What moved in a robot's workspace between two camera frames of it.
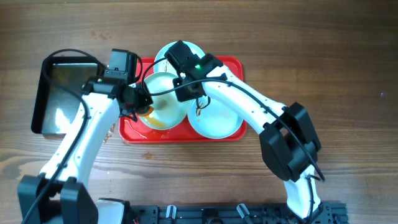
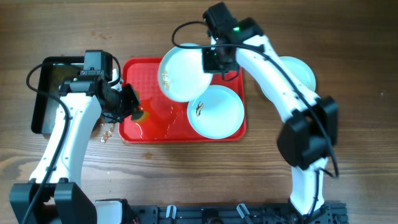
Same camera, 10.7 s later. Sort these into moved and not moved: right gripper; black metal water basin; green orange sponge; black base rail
Moved: green orange sponge; right gripper
Not moved: black base rail; black metal water basin
